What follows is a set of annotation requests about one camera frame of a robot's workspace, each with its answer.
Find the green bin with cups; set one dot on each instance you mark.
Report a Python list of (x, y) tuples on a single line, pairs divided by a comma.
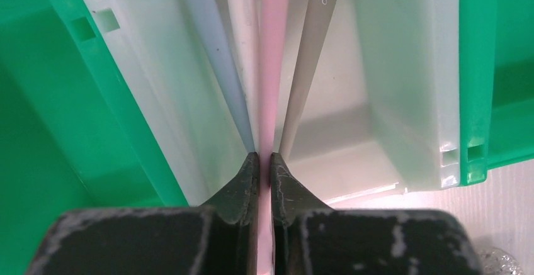
[(72, 134)]

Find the light blue toothbrush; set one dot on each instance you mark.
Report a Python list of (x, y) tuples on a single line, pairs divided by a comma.
[(208, 23)]

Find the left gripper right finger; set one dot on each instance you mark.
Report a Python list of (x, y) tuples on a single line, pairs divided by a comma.
[(313, 238)]

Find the green bin with toothpaste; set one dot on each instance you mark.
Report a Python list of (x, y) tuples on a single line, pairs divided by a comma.
[(496, 85)]

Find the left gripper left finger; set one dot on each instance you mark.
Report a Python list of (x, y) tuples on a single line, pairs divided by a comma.
[(217, 237)]

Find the white translucent bin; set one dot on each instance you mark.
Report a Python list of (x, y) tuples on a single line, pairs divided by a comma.
[(377, 113)]

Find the pink toothbrush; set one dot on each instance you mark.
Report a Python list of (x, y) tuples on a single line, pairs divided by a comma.
[(272, 28)]

